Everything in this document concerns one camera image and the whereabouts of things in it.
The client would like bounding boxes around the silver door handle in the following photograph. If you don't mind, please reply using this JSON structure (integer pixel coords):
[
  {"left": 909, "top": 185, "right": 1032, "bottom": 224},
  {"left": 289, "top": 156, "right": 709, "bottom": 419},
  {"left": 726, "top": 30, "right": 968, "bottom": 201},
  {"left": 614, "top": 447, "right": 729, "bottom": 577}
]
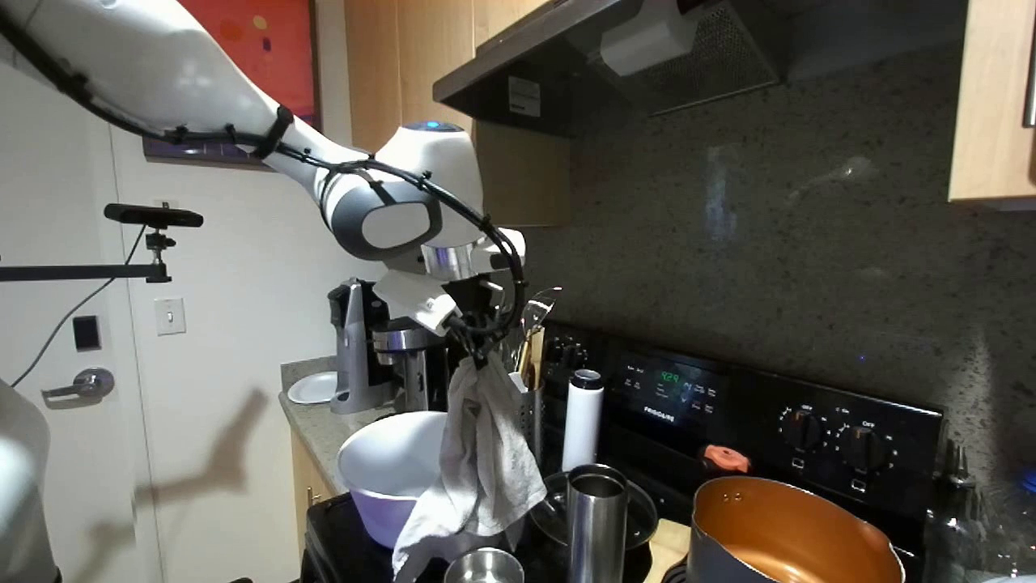
[{"left": 39, "top": 367, "right": 119, "bottom": 410}]

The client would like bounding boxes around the white towel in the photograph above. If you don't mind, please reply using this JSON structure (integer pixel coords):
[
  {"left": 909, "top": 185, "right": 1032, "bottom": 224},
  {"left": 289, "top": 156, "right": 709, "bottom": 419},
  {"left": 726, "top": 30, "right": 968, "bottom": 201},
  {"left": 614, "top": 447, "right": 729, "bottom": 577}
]
[{"left": 388, "top": 348, "right": 551, "bottom": 581}]

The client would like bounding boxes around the black camera bar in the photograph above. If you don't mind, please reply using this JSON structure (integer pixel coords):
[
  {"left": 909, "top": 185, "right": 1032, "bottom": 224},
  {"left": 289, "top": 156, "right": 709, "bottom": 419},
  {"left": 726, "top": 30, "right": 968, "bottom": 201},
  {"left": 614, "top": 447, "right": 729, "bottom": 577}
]
[{"left": 100, "top": 201, "right": 208, "bottom": 232}]

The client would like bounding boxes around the red painting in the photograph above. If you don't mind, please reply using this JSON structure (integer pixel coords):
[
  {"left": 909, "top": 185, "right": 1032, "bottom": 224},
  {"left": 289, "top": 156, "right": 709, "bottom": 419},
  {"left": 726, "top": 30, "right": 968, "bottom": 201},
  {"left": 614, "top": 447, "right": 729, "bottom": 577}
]
[{"left": 175, "top": 0, "right": 325, "bottom": 134}]

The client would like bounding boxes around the dark range hood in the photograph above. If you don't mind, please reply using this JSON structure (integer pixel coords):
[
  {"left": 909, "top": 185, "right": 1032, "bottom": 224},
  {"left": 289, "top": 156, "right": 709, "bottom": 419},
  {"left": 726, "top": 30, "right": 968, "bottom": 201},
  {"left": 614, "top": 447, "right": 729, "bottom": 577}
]
[{"left": 432, "top": 0, "right": 968, "bottom": 142}]

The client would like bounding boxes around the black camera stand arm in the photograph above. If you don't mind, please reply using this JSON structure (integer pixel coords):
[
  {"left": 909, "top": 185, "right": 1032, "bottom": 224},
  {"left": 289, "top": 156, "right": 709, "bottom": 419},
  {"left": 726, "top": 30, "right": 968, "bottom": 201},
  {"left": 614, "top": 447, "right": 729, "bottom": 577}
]
[{"left": 0, "top": 228, "right": 179, "bottom": 288}]

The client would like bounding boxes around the glass pot lid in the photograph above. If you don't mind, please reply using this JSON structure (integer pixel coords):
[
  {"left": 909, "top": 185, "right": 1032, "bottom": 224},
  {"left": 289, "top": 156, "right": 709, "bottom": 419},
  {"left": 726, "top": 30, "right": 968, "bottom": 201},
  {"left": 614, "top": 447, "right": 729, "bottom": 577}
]
[{"left": 532, "top": 464, "right": 660, "bottom": 556}]

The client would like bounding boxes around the white rounded object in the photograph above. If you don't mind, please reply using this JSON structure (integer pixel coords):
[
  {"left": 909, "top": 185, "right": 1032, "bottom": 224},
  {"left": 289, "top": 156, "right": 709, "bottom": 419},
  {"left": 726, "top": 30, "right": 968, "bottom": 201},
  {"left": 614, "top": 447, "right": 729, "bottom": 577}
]
[{"left": 0, "top": 380, "right": 61, "bottom": 583}]

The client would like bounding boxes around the tall wooden wall cabinet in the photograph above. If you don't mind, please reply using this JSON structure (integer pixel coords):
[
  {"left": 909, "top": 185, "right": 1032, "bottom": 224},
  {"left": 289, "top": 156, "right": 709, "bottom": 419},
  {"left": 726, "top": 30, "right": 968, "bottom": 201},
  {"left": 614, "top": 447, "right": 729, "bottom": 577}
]
[{"left": 344, "top": 0, "right": 575, "bottom": 232}]

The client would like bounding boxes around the orange round object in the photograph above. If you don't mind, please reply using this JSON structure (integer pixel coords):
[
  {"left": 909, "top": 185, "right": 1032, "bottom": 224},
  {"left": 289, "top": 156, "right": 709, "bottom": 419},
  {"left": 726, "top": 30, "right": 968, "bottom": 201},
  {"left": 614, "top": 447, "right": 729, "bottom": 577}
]
[{"left": 699, "top": 441, "right": 754, "bottom": 477}]

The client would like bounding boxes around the wooden spatula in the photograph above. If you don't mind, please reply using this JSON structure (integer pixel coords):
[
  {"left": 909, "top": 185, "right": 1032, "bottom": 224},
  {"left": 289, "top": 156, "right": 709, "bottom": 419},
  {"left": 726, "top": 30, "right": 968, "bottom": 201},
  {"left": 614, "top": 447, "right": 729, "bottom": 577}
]
[{"left": 645, "top": 516, "right": 694, "bottom": 583}]

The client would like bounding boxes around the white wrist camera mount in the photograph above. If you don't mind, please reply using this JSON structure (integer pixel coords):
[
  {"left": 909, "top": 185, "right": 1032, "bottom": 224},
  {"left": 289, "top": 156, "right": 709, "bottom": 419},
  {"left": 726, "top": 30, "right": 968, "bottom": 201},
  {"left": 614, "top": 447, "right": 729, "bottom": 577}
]
[{"left": 369, "top": 266, "right": 463, "bottom": 341}]

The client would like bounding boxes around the white mixing bowl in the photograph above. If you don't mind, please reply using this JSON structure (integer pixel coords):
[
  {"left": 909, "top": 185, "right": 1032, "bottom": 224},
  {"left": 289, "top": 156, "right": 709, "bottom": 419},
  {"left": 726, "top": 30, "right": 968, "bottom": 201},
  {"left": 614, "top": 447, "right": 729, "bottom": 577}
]
[{"left": 334, "top": 407, "right": 457, "bottom": 551}]

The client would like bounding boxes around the white cylindrical bottle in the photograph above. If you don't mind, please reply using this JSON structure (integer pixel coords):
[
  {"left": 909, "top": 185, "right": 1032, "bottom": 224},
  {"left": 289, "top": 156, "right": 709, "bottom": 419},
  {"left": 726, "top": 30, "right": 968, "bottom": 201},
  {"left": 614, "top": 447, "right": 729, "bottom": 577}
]
[{"left": 560, "top": 367, "right": 607, "bottom": 477}]

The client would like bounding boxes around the thin black camera cable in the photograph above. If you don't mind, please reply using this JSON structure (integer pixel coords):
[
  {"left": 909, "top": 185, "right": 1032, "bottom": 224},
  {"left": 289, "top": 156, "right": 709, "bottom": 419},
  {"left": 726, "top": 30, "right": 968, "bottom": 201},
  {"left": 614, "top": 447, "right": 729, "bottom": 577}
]
[{"left": 10, "top": 224, "right": 151, "bottom": 390}]

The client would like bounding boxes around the wooden base cabinet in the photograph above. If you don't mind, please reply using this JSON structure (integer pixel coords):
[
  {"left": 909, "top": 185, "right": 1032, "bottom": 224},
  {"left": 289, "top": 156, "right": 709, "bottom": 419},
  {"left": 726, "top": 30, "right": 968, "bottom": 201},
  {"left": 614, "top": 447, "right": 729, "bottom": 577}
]
[{"left": 289, "top": 429, "right": 341, "bottom": 531}]

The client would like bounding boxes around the white plate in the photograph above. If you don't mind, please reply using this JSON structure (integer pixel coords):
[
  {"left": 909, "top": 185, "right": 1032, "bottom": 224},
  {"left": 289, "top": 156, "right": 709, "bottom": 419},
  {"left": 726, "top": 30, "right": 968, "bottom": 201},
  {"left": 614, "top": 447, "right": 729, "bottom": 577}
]
[{"left": 284, "top": 367, "right": 344, "bottom": 410}]

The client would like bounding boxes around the black stove knob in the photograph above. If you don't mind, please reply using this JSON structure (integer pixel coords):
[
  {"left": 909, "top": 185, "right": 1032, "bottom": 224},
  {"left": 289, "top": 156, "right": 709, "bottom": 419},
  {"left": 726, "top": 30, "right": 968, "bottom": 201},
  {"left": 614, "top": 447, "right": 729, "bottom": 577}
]
[
  {"left": 839, "top": 419, "right": 901, "bottom": 473},
  {"left": 778, "top": 403, "right": 821, "bottom": 449}
]

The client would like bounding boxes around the small silver cup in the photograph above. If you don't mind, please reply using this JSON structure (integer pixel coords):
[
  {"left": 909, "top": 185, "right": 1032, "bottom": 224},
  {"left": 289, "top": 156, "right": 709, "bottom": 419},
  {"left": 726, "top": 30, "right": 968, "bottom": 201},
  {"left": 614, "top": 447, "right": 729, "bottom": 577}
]
[{"left": 442, "top": 544, "right": 529, "bottom": 583}]

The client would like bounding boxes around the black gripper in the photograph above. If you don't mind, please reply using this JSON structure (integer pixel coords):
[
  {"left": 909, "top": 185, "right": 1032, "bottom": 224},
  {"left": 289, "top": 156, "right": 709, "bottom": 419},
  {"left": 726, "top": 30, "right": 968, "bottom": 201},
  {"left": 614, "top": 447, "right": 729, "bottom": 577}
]
[{"left": 442, "top": 272, "right": 523, "bottom": 367}]

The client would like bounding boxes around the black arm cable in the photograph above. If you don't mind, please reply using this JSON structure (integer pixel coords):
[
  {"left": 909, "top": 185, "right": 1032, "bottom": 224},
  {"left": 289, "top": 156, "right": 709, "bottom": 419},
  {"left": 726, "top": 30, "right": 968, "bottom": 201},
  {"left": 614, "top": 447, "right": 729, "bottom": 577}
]
[{"left": 0, "top": 11, "right": 532, "bottom": 327}]

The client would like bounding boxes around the stainless steel tumbler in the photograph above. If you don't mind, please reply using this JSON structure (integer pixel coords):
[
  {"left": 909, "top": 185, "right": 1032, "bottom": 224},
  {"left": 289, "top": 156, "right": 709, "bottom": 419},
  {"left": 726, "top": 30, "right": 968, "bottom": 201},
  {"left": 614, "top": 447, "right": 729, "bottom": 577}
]
[{"left": 564, "top": 464, "right": 630, "bottom": 583}]

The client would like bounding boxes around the copper nonstick pan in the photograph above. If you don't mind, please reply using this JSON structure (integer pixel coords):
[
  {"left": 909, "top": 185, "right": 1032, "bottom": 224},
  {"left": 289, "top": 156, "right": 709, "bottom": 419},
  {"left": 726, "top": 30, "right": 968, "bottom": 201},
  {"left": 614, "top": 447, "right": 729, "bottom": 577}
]
[{"left": 685, "top": 473, "right": 909, "bottom": 583}]

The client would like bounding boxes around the white light switch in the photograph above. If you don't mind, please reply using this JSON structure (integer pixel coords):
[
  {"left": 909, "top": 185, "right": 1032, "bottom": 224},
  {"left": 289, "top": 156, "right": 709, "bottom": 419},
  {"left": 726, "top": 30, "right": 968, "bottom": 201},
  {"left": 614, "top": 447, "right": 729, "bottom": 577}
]
[{"left": 151, "top": 295, "right": 191, "bottom": 341}]

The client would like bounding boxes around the dark glass bottle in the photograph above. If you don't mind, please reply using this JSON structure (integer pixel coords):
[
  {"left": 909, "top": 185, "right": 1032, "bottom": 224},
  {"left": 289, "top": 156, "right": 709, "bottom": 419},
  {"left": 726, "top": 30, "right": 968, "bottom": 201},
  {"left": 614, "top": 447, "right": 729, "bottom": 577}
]
[{"left": 919, "top": 433, "right": 992, "bottom": 583}]

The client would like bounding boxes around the black wall plate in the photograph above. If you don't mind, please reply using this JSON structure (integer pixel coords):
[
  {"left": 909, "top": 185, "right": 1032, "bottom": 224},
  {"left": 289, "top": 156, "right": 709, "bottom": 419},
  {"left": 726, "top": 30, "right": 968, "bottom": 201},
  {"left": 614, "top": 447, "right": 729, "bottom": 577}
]
[{"left": 70, "top": 311, "right": 102, "bottom": 353}]

